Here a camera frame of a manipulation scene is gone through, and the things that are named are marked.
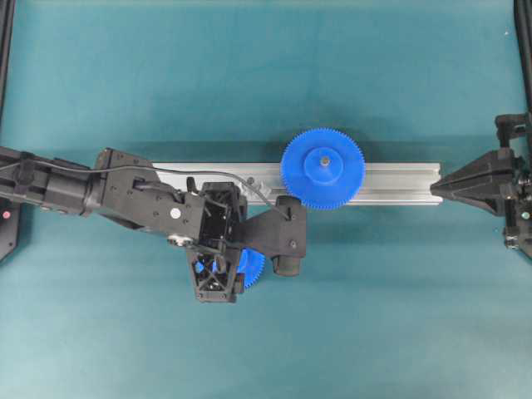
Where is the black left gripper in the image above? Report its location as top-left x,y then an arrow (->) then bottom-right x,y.
186,182 -> 247,303

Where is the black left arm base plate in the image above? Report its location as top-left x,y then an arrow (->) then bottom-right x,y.
0,199 -> 21,261

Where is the black camera cable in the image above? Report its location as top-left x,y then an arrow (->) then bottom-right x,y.
0,160 -> 292,219

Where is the silver aluminium extrusion rail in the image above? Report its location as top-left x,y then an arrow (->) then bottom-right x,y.
153,162 -> 443,206

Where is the small blue gear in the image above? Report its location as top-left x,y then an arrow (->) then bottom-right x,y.
198,248 -> 267,291

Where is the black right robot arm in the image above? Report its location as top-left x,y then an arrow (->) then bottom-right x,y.
430,112 -> 531,257

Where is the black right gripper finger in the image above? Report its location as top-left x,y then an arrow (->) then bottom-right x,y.
431,189 -> 505,216
431,148 -> 515,192

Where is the large blue gear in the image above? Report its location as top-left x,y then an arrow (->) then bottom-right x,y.
280,128 -> 366,210

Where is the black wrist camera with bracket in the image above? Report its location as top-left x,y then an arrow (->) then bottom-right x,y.
234,195 -> 307,277

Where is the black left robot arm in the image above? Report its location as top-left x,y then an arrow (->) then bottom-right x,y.
1,147 -> 247,303

